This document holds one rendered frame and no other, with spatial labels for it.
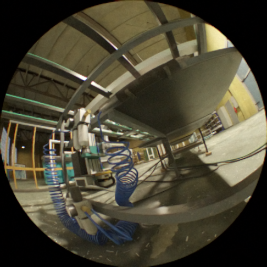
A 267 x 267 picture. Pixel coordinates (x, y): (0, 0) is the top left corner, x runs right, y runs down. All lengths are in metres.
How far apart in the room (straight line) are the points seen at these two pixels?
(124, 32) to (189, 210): 8.37
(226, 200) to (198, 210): 0.06
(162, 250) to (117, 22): 8.47
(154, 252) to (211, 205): 0.30
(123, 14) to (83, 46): 3.72
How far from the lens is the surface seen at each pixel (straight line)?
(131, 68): 0.55
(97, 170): 2.15
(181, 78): 0.33
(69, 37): 8.38
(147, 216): 0.23
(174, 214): 0.21
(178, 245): 0.43
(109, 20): 8.05
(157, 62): 0.64
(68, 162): 4.74
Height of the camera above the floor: 0.37
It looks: 17 degrees up
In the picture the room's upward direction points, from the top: 16 degrees counter-clockwise
